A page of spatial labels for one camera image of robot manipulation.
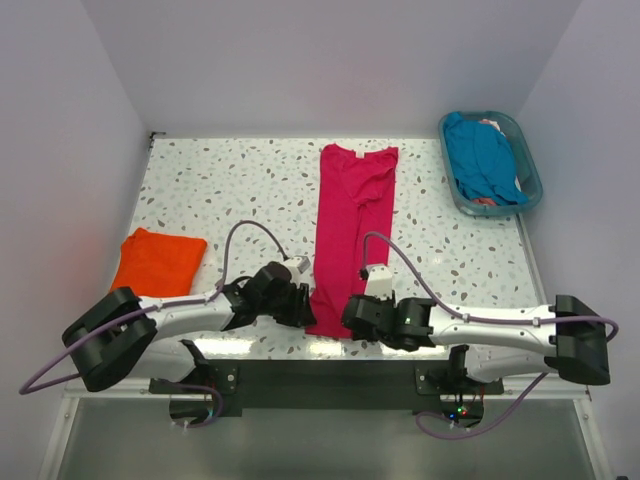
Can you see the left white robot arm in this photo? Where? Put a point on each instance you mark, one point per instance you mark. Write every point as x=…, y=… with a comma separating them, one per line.
x=126, y=336

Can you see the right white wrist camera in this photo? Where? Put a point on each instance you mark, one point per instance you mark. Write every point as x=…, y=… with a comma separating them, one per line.
x=378, y=280

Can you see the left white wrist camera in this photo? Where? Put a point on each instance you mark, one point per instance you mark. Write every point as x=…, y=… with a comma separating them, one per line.
x=298, y=264

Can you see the folded orange t shirt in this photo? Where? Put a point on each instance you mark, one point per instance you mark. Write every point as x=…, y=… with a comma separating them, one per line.
x=158, y=265

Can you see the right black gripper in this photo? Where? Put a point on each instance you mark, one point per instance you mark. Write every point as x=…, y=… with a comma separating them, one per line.
x=390, y=302

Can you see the teal plastic basket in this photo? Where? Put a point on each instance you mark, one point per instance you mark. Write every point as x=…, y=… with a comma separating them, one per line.
x=527, y=176

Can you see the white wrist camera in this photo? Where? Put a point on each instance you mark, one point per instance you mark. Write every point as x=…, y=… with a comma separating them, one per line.
x=298, y=264
x=378, y=280

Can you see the white cloth in basket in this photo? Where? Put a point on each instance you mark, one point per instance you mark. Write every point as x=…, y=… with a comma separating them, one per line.
x=493, y=124

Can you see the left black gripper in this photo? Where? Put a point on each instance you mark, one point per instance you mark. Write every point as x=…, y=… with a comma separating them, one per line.
x=300, y=314

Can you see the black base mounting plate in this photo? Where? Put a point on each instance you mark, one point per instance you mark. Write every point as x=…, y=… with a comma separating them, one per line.
x=227, y=388

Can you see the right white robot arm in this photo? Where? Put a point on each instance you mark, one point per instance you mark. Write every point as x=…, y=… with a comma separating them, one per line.
x=514, y=342

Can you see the pink t shirt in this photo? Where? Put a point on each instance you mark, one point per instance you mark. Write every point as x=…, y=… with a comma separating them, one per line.
x=356, y=196

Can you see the blue t shirt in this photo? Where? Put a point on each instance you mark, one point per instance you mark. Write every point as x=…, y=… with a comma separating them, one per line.
x=482, y=163

